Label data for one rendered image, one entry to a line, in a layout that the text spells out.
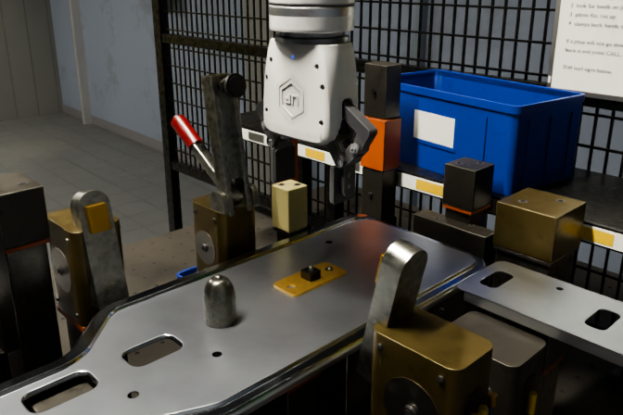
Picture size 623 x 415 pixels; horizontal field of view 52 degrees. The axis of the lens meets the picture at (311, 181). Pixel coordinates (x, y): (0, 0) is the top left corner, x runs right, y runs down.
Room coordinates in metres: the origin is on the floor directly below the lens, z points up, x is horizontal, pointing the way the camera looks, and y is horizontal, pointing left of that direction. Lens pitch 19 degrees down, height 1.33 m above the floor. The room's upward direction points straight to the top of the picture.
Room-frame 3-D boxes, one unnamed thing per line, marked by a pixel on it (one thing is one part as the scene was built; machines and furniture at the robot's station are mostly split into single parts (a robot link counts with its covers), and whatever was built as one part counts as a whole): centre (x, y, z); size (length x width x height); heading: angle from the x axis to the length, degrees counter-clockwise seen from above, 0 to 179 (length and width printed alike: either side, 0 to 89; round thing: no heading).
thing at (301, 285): (0.65, 0.00, 1.01); 0.08 x 0.04 x 0.01; 134
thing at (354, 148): (0.60, -0.04, 1.14); 0.03 x 0.03 x 0.07; 44
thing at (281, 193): (0.79, 0.03, 0.88); 0.04 x 0.04 x 0.37; 44
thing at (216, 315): (0.56, 0.09, 1.02); 0.03 x 0.03 x 0.07
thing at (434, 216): (0.82, -0.20, 0.85); 0.12 x 0.03 x 0.30; 44
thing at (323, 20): (0.65, 0.00, 1.29); 0.09 x 0.08 x 0.03; 44
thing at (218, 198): (0.73, 0.11, 1.06); 0.03 x 0.01 x 0.03; 44
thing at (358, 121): (0.61, -0.03, 1.19); 0.08 x 0.01 x 0.06; 44
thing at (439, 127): (1.01, -0.26, 1.10); 0.30 x 0.17 x 0.13; 35
